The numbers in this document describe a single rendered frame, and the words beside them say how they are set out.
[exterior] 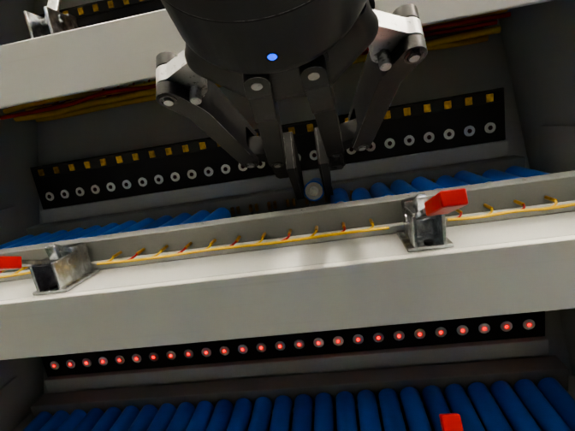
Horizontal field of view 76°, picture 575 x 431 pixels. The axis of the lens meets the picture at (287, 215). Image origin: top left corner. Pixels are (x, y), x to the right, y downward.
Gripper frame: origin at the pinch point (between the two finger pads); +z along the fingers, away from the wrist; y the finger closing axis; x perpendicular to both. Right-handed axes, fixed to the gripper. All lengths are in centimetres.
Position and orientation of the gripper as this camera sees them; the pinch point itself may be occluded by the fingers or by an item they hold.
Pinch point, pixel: (309, 167)
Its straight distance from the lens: 30.4
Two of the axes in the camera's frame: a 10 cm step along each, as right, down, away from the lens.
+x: 0.9, 9.5, -2.9
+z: 1.5, 2.7, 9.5
